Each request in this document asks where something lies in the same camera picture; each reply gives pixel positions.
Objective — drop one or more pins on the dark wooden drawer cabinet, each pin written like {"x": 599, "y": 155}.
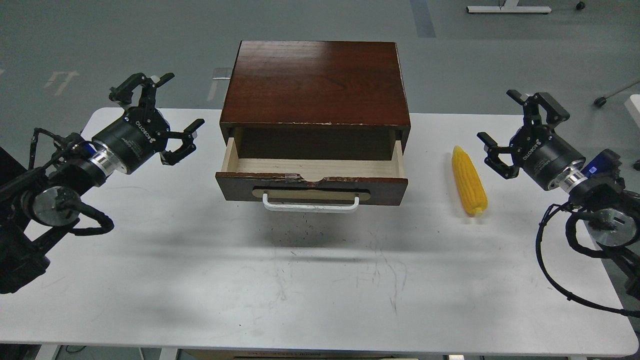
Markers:
{"x": 333, "y": 85}

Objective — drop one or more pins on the yellow corn cob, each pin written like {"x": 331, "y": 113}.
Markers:
{"x": 469, "y": 187}

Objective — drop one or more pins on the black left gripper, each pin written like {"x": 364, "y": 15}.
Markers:
{"x": 131, "y": 139}

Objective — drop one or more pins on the black caster wheel leg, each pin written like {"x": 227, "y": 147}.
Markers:
{"x": 600, "y": 101}

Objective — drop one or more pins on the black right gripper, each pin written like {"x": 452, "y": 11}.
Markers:
{"x": 535, "y": 147}

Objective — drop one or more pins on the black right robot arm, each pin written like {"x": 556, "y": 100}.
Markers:
{"x": 603, "y": 216}

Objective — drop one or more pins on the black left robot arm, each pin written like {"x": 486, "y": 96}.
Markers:
{"x": 42, "y": 203}

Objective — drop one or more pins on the white stand base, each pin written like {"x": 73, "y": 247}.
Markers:
{"x": 509, "y": 7}

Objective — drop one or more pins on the wooden drawer with white handle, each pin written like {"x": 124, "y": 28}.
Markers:
{"x": 321, "y": 186}

